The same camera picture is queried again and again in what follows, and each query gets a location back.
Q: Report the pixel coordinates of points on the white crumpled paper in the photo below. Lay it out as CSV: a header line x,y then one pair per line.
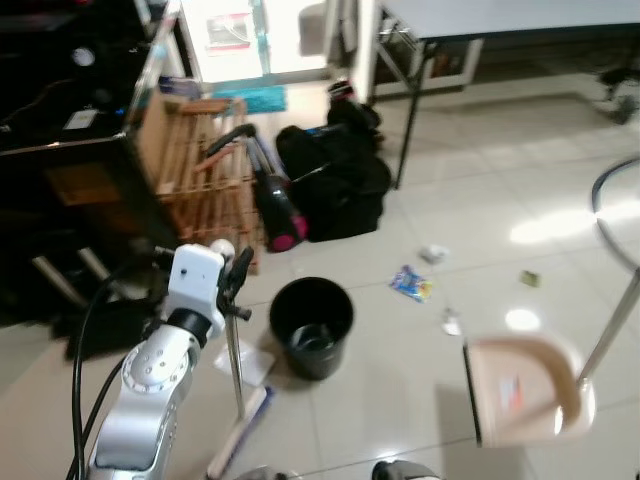
x,y
433,254

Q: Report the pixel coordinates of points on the flat white paper sheet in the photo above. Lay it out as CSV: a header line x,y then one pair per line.
x,y
252,362

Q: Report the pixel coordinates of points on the teal floor mat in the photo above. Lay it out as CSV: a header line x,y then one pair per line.
x,y
252,98

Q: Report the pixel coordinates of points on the black bag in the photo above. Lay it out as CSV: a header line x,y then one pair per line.
x,y
335,185

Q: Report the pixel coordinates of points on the small green wrapper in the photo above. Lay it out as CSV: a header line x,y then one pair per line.
x,y
530,278

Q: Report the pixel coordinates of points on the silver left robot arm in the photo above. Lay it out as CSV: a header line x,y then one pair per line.
x,y
150,395

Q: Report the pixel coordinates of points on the small white plastic scrap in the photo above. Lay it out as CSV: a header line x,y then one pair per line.
x,y
452,322

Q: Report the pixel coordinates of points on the black and pink vacuum cleaner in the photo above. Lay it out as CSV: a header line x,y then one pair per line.
x,y
278,215

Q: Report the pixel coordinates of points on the black round trash bin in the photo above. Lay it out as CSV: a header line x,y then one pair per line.
x,y
312,330

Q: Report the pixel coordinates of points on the grey robot right foot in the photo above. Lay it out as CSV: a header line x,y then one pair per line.
x,y
405,471

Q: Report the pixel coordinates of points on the grey folding table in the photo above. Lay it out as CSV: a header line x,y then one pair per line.
x,y
500,15

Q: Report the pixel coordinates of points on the white cabinet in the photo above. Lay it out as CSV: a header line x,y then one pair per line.
x,y
255,40

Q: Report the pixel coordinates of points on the wooden slatted rack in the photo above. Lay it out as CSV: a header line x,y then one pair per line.
x,y
195,175

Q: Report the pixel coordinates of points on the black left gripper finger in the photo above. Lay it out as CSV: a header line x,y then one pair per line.
x,y
241,264

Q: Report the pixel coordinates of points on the blue snack wrapper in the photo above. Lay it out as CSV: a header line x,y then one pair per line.
x,y
412,284

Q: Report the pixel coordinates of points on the black office chair base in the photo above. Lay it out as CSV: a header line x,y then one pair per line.
x,y
620,92

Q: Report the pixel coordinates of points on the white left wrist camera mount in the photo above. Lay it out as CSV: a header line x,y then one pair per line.
x,y
194,280

